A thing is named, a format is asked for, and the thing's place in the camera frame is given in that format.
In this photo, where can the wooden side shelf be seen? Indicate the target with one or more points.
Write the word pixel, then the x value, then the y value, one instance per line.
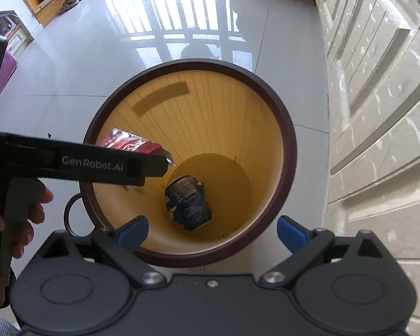
pixel 10 31

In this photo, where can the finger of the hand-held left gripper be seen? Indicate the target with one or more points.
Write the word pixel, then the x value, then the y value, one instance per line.
pixel 150 168

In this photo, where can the purple cloth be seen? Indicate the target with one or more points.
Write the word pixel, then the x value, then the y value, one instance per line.
pixel 1 73

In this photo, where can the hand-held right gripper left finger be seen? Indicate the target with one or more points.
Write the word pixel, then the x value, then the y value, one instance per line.
pixel 136 229

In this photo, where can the yellow trash bin dark rim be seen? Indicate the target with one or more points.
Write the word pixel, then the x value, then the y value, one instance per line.
pixel 213 119

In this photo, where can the person's leg in jeans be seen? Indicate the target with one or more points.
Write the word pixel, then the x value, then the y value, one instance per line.
pixel 0 329

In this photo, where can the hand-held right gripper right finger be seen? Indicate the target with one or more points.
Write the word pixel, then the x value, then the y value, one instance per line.
pixel 291 231

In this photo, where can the person's left hand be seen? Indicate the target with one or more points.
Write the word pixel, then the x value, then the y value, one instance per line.
pixel 35 213

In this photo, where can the dark blue crumpled packet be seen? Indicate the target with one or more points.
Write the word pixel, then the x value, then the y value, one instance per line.
pixel 187 203

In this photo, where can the red foil snack wrapper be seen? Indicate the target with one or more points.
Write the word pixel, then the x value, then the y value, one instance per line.
pixel 126 143

